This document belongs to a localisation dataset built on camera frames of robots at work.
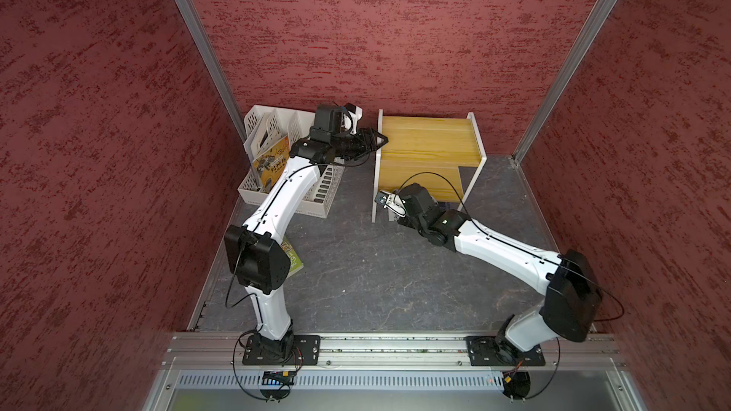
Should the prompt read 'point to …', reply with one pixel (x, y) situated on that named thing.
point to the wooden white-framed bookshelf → (428, 152)
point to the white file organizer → (265, 127)
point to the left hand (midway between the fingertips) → (380, 147)
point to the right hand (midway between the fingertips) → (409, 199)
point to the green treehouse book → (295, 262)
